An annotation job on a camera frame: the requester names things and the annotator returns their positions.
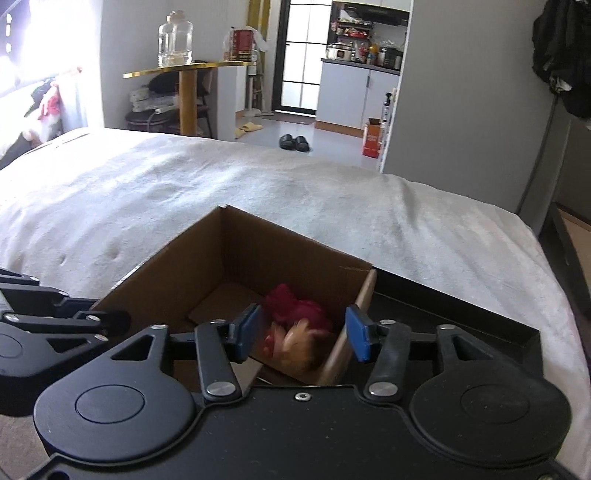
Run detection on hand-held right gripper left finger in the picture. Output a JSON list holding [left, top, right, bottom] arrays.
[[107, 303, 265, 404]]

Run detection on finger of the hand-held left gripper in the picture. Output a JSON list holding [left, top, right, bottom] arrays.
[[0, 308, 133, 372], [0, 267, 99, 319]]

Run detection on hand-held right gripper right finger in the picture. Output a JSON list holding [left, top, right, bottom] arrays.
[[345, 305, 503, 404]]

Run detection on small brown-haired toy figure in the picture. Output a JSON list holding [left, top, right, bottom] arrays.
[[262, 318, 334, 373]]

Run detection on brown cardboard box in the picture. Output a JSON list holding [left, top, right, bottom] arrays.
[[89, 204, 378, 387]]

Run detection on black tray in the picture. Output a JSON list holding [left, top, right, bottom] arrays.
[[110, 264, 542, 371]]

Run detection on red and white cloth pile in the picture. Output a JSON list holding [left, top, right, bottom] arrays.
[[23, 69, 84, 144]]

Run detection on red cardboard box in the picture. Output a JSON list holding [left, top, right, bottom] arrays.
[[361, 117, 384, 159]]

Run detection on dark round stool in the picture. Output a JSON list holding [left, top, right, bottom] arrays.
[[124, 110, 184, 135]]

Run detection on grey door mat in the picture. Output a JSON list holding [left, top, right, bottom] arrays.
[[262, 114, 315, 127]]

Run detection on black framed brown board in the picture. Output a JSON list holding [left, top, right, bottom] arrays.
[[537, 202, 591, 334]]

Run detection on white kitchen cabinet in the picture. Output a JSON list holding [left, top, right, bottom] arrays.
[[316, 57, 403, 137]]

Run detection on white standing fan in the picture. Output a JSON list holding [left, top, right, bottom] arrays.
[[242, 50, 273, 116]]

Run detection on yellow table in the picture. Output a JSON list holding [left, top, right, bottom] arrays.
[[122, 59, 255, 137]]

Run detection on grey coat stand pole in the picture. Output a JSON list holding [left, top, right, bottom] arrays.
[[516, 99, 560, 216]]

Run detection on black kitchen appliance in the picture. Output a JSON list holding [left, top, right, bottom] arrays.
[[378, 47, 403, 70]]

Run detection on grey upholstered chair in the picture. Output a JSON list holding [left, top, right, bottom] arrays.
[[553, 117, 591, 205]]

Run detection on clear glass jar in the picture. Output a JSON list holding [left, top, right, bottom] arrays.
[[157, 10, 194, 68]]

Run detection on black framed glass door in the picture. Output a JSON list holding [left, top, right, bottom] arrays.
[[272, 0, 334, 114]]

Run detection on kitchen spice shelf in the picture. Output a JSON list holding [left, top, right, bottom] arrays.
[[334, 4, 378, 45]]

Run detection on black hanging clothes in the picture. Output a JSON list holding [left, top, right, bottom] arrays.
[[530, 0, 591, 119]]

